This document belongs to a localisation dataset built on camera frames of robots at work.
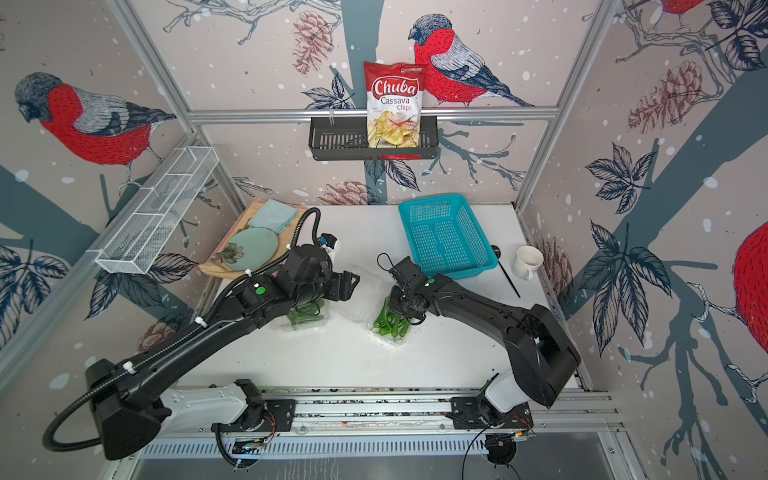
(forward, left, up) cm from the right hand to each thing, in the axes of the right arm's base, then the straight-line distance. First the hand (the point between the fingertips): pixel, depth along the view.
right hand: (389, 305), depth 85 cm
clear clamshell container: (-1, +20, -3) cm, 20 cm away
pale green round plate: (+24, +53, -7) cm, 58 cm away
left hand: (+1, +9, +16) cm, 19 cm away
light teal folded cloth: (+41, +49, -6) cm, 64 cm away
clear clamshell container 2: (-7, +1, -7) cm, 10 cm away
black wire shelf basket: (+45, +16, +27) cm, 55 cm away
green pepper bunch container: (-3, 0, -6) cm, 6 cm away
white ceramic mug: (+19, -45, -1) cm, 49 cm away
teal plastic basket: (+33, -19, -7) cm, 39 cm away
